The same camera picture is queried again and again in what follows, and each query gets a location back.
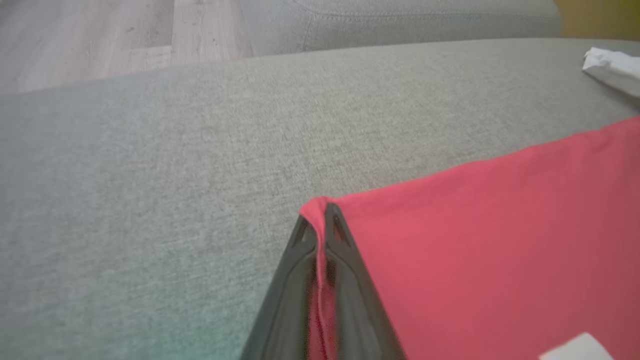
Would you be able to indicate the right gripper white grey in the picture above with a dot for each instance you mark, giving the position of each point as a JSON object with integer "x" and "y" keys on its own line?
{"x": 615, "y": 70}

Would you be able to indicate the mustard yellow panel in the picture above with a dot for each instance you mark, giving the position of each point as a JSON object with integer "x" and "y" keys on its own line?
{"x": 600, "y": 17}

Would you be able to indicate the large grey fabric sofa seat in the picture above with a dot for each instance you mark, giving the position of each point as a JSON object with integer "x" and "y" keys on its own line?
{"x": 150, "y": 200}

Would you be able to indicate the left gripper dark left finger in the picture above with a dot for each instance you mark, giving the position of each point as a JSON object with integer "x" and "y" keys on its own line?
{"x": 285, "y": 305}

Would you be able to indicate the red jersey with striped trim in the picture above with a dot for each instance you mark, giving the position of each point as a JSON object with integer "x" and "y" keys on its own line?
{"x": 500, "y": 240}

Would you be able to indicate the grey fabric sofa cushion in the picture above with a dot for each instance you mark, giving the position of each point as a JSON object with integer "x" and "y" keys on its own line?
{"x": 400, "y": 25}

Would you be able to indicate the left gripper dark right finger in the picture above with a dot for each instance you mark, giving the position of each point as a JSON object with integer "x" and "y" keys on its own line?
{"x": 355, "y": 310}

